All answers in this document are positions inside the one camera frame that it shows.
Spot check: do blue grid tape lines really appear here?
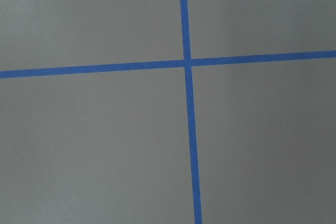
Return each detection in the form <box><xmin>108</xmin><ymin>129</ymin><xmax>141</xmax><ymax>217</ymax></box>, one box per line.
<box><xmin>1</xmin><ymin>0</ymin><xmax>335</xmax><ymax>223</ymax></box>

